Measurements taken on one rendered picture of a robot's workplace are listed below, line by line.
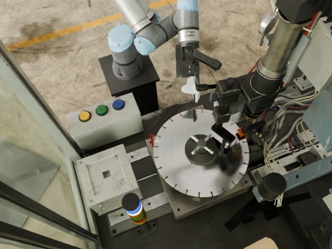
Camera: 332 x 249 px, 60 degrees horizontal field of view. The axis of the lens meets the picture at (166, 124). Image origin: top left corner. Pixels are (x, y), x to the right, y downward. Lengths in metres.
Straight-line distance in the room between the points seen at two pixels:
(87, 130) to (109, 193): 0.27
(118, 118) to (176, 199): 0.38
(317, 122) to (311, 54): 0.17
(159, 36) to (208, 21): 1.76
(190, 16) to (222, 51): 1.54
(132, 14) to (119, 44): 0.24
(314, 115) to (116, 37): 0.87
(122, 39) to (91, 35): 1.52
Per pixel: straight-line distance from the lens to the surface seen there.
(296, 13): 0.60
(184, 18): 1.06
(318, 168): 0.97
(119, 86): 1.42
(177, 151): 1.00
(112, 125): 1.16
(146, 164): 1.20
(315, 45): 0.67
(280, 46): 0.68
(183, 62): 1.03
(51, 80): 2.58
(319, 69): 0.68
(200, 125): 1.05
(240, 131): 1.03
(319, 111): 0.75
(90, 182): 1.06
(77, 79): 2.50
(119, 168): 1.05
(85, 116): 1.17
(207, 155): 0.99
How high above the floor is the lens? 1.87
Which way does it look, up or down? 61 degrees down
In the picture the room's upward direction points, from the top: 4 degrees counter-clockwise
